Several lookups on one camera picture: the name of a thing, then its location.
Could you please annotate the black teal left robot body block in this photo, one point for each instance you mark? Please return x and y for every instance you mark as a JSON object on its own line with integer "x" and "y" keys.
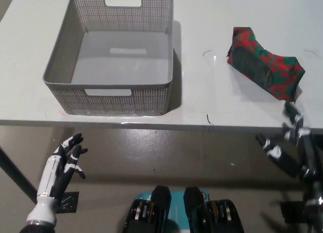
{"x": 143, "y": 215}

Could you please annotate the grey perforated plastic basket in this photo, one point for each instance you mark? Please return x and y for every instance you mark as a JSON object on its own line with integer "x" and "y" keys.
{"x": 60, "y": 54}

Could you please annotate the red green patterned cloth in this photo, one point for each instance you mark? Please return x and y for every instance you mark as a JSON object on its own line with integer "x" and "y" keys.
{"x": 262, "y": 66}

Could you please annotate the black floor tape patch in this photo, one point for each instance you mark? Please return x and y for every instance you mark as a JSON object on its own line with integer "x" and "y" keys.
{"x": 292, "y": 211}
{"x": 68, "y": 202}

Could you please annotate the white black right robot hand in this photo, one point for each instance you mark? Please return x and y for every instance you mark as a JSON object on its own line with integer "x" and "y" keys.
{"x": 285, "y": 160}

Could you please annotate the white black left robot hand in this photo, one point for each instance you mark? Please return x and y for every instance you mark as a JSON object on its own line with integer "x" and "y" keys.
{"x": 51, "y": 172}

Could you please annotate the black table leg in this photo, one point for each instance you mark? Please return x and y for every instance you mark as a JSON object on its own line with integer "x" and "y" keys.
{"x": 17, "y": 172}

